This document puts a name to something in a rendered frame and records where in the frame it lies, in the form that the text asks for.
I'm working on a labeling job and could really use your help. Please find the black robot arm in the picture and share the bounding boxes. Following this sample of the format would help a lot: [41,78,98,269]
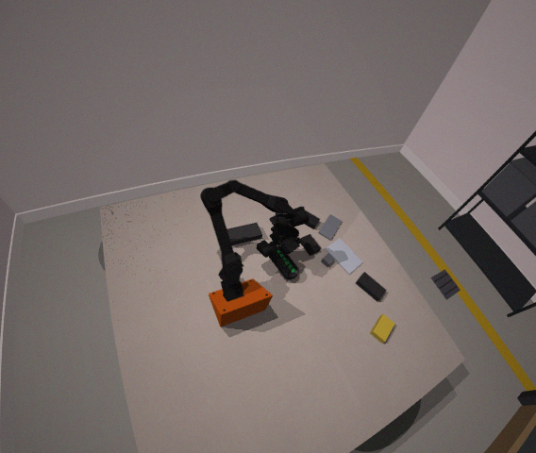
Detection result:
[200,180,309,301]

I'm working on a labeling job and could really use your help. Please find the yellow block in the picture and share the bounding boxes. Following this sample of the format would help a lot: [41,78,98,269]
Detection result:
[370,314,394,343]

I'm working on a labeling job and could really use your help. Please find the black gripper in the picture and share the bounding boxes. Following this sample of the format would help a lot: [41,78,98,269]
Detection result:
[257,225,299,258]

